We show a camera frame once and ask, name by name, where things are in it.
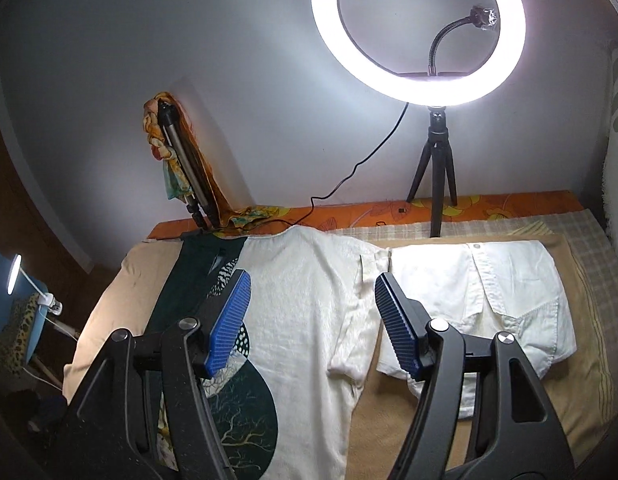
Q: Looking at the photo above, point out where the green and white patterned shirt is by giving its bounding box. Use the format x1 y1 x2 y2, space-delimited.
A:
147 224 393 480

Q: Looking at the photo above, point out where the colourful cloth on tripod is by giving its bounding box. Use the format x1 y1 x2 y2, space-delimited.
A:
143 92 286 231

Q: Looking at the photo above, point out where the white button shirt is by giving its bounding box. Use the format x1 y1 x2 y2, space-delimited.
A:
376 239 578 420

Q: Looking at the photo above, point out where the orange floral bedsheet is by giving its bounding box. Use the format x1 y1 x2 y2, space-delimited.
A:
147 190 588 241

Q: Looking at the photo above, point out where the beige blanket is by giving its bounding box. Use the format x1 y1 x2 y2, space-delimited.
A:
63 235 615 479

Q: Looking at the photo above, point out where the small white clip lamp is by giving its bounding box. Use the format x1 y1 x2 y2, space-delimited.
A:
6 254 80 341

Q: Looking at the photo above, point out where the leopard print cloth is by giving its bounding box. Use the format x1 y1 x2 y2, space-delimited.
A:
0 292 39 376

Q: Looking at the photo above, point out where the blue chair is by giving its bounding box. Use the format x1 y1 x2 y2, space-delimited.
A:
0 254 46 366

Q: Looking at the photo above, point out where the green striped white pillow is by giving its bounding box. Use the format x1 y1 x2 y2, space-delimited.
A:
603 44 618 257

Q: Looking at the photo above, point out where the black gooseneck phone holder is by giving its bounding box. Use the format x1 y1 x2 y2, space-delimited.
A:
427 4 500 77

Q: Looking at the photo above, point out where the folded tripod against wall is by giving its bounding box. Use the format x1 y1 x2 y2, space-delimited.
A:
157 100 220 230

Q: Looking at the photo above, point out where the black ring light tripod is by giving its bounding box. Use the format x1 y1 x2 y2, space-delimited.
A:
407 107 458 237

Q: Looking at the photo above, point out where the black ring light cable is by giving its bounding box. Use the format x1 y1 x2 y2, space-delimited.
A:
248 101 410 231

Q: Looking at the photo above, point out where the white ring light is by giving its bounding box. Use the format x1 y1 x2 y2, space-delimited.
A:
310 0 526 107

